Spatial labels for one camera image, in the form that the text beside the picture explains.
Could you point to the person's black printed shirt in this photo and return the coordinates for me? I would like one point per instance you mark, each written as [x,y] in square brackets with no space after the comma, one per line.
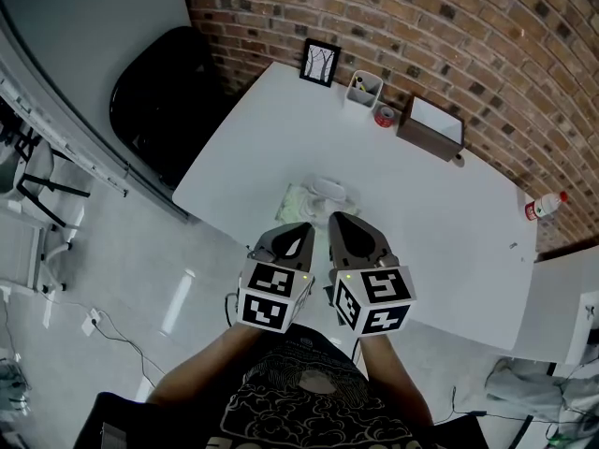
[299,400]

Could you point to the person's right forearm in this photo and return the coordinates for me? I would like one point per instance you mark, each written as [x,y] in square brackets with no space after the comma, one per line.
[398,377]

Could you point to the white mesh office chair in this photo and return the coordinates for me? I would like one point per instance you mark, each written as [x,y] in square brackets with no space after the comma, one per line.
[18,250]

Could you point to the brown wooden box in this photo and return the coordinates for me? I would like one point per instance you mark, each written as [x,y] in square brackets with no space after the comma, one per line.
[421,138]

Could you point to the white pen holder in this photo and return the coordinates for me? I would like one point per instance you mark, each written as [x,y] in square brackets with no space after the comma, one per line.
[362,97]

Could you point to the grey clothing pile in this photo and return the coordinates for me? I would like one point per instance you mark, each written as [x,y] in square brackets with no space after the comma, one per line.
[524,386]

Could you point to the white framed panel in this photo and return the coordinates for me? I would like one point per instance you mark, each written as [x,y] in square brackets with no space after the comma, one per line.
[580,330]

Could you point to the black chair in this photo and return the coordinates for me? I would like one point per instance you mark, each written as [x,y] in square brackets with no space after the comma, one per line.
[164,105]

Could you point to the white desk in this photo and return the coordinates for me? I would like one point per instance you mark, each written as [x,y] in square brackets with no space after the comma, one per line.
[421,213]

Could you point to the white cloth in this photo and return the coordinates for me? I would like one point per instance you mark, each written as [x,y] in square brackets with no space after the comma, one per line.
[314,208]

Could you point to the red-capped plastic bottle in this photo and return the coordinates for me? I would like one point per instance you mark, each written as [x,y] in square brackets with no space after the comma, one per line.
[545,206]

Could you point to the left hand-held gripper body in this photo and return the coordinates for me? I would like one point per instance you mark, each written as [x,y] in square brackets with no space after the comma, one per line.
[262,307]

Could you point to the black picture frame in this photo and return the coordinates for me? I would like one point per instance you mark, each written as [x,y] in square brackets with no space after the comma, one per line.
[320,62]

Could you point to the white shelf rack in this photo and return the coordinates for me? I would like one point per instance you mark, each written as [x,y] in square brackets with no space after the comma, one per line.
[70,148]

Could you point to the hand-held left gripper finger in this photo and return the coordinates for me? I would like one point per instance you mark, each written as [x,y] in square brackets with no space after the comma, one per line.
[269,243]
[308,250]

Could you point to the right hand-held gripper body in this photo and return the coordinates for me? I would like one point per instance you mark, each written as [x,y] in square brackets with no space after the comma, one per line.
[384,297]

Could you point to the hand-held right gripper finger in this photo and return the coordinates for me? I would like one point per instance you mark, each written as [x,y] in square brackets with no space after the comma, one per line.
[335,250]
[378,246]

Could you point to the white power adapter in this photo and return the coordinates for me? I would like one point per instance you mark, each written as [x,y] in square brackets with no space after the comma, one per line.
[91,323]

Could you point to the red tape roll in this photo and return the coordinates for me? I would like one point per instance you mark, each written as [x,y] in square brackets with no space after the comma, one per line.
[384,117]

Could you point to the white marker pen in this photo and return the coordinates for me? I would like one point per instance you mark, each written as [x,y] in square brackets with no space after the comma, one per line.
[360,83]

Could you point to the grey crumpled bag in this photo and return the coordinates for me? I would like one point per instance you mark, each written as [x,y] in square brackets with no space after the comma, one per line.
[11,386]

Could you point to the person's left forearm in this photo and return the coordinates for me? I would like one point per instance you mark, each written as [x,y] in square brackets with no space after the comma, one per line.
[201,367]

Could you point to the white partition board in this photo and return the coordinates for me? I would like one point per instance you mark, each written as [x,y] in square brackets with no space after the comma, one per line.
[84,40]

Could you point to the grey stool with black legs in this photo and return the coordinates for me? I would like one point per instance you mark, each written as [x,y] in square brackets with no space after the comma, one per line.
[42,185]

